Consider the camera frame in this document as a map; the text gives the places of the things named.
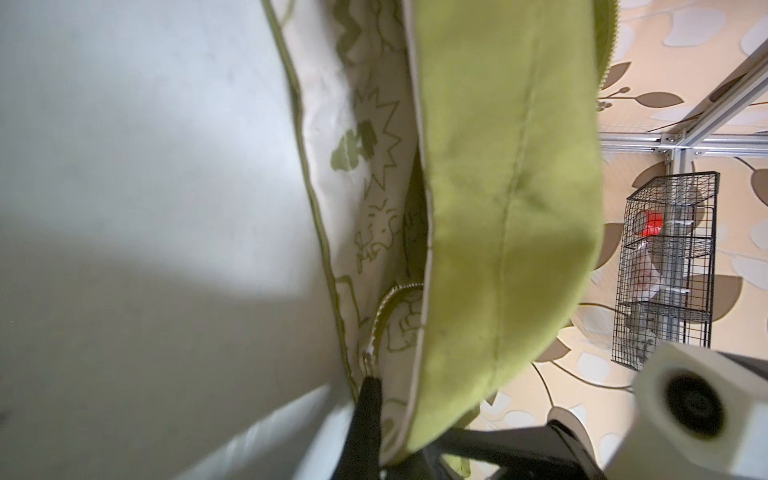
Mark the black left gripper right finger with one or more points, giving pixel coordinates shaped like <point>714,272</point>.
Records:
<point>551,451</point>

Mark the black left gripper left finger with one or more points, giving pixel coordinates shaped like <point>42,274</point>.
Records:
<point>359,459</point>

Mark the green zip-up hooded jacket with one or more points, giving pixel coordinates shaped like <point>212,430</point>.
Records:
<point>451,158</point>

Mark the red capped bottle in basket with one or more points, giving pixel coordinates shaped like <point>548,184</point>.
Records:
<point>648,223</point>

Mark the black wire basket right wall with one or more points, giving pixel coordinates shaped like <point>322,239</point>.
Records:
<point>665,285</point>

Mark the aluminium frame strut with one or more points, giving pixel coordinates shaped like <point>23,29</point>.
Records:
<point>700,135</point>

